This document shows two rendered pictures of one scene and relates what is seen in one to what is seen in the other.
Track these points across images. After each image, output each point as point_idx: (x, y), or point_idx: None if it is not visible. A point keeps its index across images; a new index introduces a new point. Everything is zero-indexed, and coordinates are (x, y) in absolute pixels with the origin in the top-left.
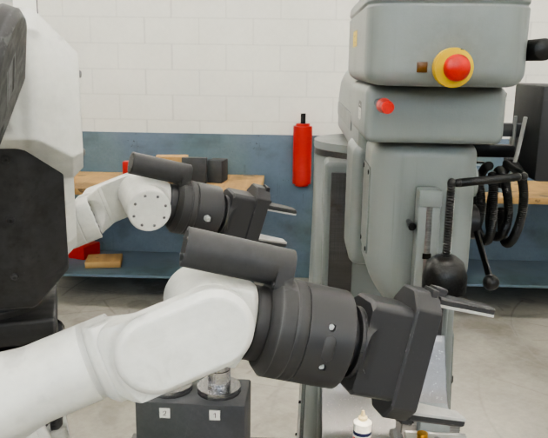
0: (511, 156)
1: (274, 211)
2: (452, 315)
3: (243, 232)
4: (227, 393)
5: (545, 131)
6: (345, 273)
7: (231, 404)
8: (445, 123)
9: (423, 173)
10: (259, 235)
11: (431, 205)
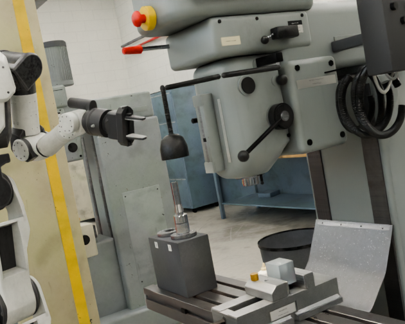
0: (275, 62)
1: (129, 119)
2: None
3: (116, 132)
4: (177, 236)
5: (364, 31)
6: (319, 171)
7: (174, 242)
8: (192, 50)
9: (204, 85)
10: (123, 134)
11: (197, 105)
